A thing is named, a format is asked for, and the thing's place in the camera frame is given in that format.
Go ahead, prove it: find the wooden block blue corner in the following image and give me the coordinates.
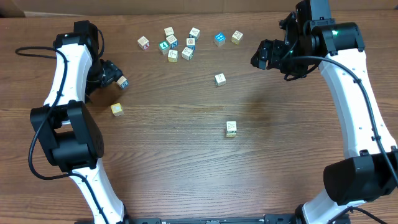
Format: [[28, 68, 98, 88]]
[[116, 76, 129, 90]]

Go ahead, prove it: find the yellow letter C block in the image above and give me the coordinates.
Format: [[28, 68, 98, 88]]
[[111, 103, 124, 116]]

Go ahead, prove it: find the wooden block table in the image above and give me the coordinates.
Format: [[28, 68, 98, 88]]
[[215, 73, 226, 86]]

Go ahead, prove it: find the wooden block green side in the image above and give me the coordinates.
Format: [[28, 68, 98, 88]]
[[226, 121, 237, 133]]

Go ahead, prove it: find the wooden tower base block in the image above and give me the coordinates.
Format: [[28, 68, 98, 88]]
[[226, 131, 236, 138]]

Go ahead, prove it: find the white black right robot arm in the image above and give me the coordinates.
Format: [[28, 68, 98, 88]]
[[251, 0, 397, 223]]

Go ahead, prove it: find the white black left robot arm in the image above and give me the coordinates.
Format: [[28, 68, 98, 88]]
[[30, 21, 129, 223]]

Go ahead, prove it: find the wooden block far right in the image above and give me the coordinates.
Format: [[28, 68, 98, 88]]
[[231, 30, 243, 45]]

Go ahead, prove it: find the wooden block red side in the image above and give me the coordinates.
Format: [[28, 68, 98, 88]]
[[137, 36, 150, 50]]

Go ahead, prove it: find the blue top block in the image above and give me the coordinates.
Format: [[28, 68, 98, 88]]
[[214, 32, 226, 47]]

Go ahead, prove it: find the green number four block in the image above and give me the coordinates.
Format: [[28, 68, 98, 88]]
[[159, 41, 170, 55]]

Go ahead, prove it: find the wooden block yellow edge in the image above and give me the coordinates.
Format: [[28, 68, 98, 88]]
[[167, 49, 178, 63]]

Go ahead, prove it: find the wooden block blue side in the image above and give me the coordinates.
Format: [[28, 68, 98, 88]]
[[166, 35, 178, 49]]

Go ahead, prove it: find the wooden block top left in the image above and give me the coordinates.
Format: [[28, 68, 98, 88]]
[[164, 27, 174, 37]]

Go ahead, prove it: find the wooden block black edge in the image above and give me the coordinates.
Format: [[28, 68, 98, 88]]
[[182, 47, 194, 60]]

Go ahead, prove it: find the wooden block top middle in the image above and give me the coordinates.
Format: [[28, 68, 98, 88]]
[[189, 27, 201, 41]]

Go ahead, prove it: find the wooden block blue middle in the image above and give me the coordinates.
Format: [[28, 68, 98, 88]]
[[186, 37, 196, 50]]

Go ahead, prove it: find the cardboard strip at back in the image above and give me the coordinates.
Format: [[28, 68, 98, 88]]
[[0, 0, 398, 18]]

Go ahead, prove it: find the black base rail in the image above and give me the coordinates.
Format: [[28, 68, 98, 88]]
[[119, 214, 302, 224]]

